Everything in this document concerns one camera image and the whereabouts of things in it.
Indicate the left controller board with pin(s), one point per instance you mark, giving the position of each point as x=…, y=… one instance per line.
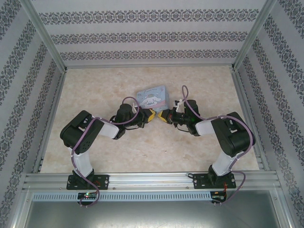
x=86, y=196

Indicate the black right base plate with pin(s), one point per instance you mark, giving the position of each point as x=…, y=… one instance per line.
x=198, y=181

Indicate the aluminium side rail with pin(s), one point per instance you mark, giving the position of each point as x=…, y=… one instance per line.
x=51, y=118
x=245, y=107

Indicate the blue cartoon print tin box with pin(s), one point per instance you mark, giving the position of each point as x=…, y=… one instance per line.
x=152, y=97

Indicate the aluminium mounting rail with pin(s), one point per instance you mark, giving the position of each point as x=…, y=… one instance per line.
x=147, y=180

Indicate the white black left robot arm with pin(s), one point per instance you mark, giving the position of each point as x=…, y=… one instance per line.
x=109, y=130

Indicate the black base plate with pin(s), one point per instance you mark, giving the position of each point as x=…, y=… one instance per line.
x=198, y=181
x=104, y=181

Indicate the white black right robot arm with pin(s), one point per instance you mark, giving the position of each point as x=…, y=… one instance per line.
x=237, y=135

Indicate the right controller board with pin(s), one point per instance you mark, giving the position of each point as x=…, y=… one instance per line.
x=218, y=197

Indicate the aluminium frame post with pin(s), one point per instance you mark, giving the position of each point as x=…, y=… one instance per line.
x=253, y=35
x=45, y=35

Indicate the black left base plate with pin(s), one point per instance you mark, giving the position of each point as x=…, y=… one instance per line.
x=104, y=181

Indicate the aluminium frame profile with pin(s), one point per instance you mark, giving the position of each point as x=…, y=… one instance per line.
x=282, y=211
x=21, y=211

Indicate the grey metal panel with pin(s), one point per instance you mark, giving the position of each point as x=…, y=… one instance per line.
x=152, y=216

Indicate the controller board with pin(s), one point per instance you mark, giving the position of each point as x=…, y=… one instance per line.
x=218, y=197
x=86, y=196

